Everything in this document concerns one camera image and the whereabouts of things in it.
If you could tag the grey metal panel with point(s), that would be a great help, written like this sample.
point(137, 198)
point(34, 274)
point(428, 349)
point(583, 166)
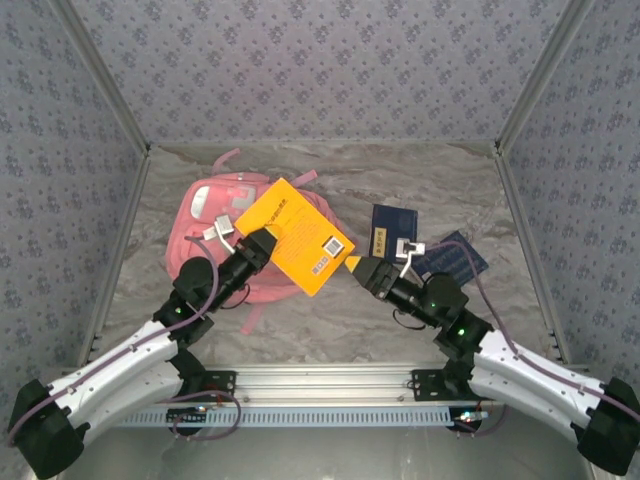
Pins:
point(320, 455)

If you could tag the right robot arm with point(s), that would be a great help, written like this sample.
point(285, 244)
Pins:
point(530, 380)

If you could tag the navy book with yellow label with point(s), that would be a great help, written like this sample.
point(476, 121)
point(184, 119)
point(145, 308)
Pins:
point(392, 222)

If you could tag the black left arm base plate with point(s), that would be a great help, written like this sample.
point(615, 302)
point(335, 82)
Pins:
point(222, 387)

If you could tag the pink student backpack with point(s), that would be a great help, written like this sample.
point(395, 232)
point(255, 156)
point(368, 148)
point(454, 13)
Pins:
point(200, 235)

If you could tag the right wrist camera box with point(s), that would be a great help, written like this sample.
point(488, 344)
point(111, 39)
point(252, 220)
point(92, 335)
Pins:
point(406, 249)

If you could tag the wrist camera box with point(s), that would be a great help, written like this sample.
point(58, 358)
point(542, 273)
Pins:
point(222, 227)
point(406, 249)

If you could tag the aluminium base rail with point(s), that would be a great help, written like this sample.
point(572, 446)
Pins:
point(320, 382)

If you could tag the navy patterned book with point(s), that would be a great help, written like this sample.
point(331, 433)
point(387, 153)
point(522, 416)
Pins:
point(465, 260)

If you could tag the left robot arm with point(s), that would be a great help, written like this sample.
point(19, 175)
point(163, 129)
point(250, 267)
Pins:
point(115, 370)

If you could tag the aluminium frame post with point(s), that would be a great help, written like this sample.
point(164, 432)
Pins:
point(540, 75)
point(106, 75)

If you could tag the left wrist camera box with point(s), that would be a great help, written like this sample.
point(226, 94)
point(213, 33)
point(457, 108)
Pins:
point(222, 227)

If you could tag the small black controller board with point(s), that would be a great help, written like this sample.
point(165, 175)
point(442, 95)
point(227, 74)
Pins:
point(187, 415)
point(467, 417)

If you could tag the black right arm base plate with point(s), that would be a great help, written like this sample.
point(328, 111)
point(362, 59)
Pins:
point(425, 387)

